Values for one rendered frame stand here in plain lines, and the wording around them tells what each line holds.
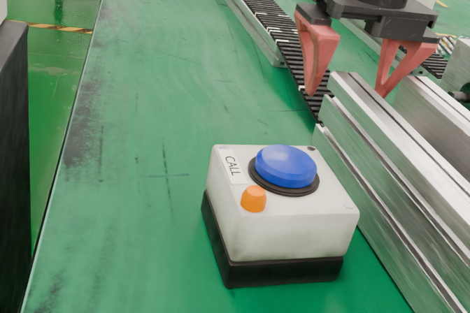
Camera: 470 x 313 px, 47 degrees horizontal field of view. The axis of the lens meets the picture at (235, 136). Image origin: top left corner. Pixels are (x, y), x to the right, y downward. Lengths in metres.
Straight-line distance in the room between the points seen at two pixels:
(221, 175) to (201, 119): 0.18
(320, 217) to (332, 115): 0.15
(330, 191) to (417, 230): 0.06
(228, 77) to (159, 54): 0.09
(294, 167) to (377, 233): 0.10
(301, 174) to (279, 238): 0.04
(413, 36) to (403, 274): 0.22
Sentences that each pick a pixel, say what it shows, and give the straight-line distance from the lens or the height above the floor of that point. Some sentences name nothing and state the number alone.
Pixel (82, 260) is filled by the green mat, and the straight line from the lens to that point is 0.36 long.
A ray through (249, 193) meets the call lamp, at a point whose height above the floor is 0.85.
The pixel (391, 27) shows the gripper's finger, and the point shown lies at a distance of 0.50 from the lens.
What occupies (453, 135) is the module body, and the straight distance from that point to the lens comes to 0.45.
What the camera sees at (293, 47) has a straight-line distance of 0.67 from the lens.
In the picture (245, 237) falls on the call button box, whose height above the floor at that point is 0.82.
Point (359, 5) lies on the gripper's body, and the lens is 0.48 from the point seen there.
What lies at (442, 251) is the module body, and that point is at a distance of 0.35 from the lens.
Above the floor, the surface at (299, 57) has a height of 0.81.
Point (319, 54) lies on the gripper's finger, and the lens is 0.48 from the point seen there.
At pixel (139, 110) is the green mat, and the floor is 0.78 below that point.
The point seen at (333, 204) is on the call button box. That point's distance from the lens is 0.34.
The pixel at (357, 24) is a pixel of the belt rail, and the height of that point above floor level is 0.79.
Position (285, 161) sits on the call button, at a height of 0.85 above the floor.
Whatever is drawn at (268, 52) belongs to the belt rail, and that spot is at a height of 0.79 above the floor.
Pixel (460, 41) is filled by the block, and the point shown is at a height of 0.87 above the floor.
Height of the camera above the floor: 1.03
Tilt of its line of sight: 30 degrees down
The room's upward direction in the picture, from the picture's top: 12 degrees clockwise
